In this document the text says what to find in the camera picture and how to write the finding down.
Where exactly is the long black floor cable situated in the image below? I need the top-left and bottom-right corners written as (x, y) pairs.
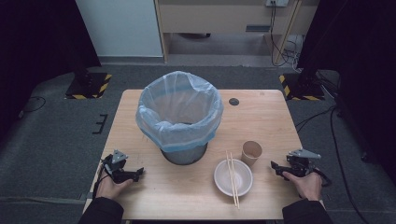
top-left (330, 105), bottom-right (372, 224)

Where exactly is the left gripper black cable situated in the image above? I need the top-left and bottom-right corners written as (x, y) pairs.
top-left (92, 158), bottom-right (110, 199)

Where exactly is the person's right hand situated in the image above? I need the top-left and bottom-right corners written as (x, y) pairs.
top-left (282, 171), bottom-right (323, 202)

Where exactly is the wooden chopstick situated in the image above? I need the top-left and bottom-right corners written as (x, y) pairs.
top-left (229, 151), bottom-right (241, 210)
top-left (225, 150), bottom-right (239, 208)

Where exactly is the white disposable bowl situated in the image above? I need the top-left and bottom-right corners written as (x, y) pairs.
top-left (213, 158), bottom-right (254, 198)

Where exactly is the black curtain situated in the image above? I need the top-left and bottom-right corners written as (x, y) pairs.
top-left (0, 0), bottom-right (102, 138)
top-left (297, 0), bottom-right (396, 185)

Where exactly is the person's left hand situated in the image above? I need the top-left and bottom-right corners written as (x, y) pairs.
top-left (95, 175), bottom-right (134, 201)

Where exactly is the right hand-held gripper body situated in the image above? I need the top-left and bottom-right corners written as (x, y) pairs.
top-left (281, 147), bottom-right (322, 179)

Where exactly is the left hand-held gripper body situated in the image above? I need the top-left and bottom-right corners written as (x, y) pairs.
top-left (101, 148), bottom-right (136, 185)

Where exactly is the trash bin with blue bag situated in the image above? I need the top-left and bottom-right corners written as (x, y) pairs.
top-left (134, 70), bottom-right (224, 153)

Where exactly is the brown paper cup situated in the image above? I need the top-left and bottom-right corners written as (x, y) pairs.
top-left (240, 140), bottom-right (263, 167)

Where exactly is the black stand base striped edge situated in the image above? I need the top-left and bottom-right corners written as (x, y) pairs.
top-left (64, 66), bottom-right (113, 101)
top-left (278, 72), bottom-right (325, 102)

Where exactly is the light wooden cabinet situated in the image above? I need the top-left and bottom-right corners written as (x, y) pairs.
top-left (154, 0), bottom-right (320, 63)

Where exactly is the short black floor cable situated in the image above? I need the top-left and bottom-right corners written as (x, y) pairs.
top-left (293, 105), bottom-right (338, 133)

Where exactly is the thin black floor cable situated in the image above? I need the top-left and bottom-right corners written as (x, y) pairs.
top-left (18, 95), bottom-right (47, 119)

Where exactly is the gray metal trash bin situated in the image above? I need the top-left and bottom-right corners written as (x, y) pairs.
top-left (160, 143), bottom-right (208, 166)

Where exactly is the black cable from socket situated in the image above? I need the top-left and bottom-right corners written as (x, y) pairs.
top-left (268, 1), bottom-right (302, 68)

